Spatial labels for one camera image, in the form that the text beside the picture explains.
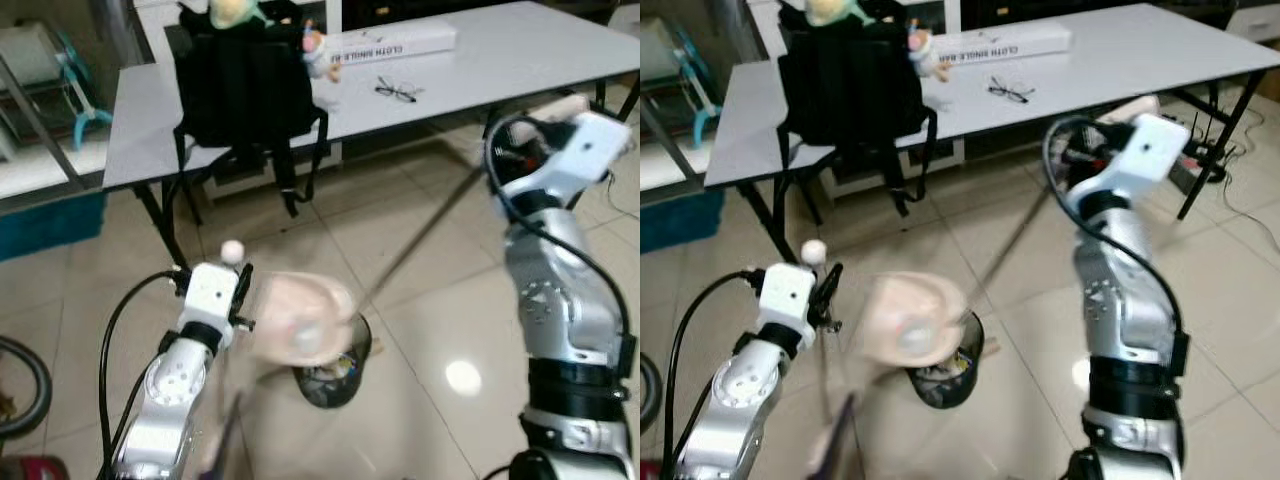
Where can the cream and green plush toy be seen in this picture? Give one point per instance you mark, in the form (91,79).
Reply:
(235,10)
(832,8)

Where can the black backpack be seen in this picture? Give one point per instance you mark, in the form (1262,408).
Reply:
(245,90)
(850,90)

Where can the long white cardboard box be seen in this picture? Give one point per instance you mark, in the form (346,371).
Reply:
(1005,42)
(395,42)

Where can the black mesh waste bin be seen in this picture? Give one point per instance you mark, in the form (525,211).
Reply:
(345,385)
(955,385)

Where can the teal-legged rack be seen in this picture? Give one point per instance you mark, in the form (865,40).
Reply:
(80,95)
(692,65)

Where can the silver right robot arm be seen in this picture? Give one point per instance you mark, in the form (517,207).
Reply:
(1125,310)
(560,300)

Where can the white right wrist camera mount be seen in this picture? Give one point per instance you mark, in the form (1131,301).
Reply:
(590,148)
(1148,152)

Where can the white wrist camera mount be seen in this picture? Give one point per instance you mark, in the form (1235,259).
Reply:
(785,295)
(590,148)
(208,292)
(1148,152)

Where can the paper trash pile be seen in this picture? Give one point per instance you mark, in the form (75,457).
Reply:
(340,372)
(950,370)

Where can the black power strip with plugs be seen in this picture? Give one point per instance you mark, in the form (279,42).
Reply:
(1210,155)

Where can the white table with black legs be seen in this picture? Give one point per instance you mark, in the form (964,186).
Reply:
(1120,60)
(480,75)

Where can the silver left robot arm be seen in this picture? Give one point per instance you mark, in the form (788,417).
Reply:
(735,395)
(165,395)

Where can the black-framed glasses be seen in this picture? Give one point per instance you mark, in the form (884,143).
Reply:
(397,91)
(1010,91)

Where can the blue storage box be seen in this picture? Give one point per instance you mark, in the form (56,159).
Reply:
(50,225)
(680,220)

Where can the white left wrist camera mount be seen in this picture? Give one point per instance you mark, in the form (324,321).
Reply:
(208,292)
(785,295)

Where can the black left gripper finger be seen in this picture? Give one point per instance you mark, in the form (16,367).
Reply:
(832,280)
(245,280)

